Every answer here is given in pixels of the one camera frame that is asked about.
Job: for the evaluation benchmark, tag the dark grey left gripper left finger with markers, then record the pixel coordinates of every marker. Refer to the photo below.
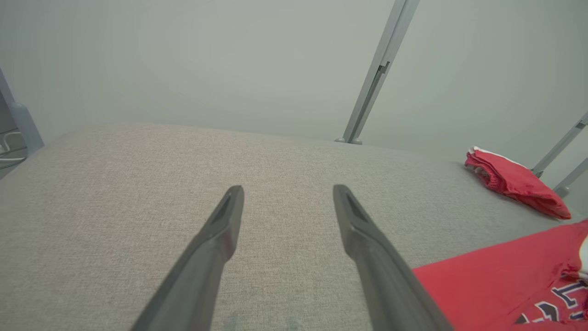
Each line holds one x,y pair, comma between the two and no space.
197,276

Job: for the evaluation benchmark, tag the red shorts with white stripe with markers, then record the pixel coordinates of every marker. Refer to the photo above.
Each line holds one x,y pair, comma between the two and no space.
519,184

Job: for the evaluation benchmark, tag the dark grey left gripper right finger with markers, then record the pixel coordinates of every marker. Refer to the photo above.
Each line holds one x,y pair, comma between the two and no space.
390,285

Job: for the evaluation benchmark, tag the grey corner partition post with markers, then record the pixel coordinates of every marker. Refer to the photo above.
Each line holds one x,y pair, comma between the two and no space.
562,142
572,177

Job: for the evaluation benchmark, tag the red basketball jersey white sleeves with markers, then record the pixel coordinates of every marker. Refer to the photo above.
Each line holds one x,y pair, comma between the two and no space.
487,285

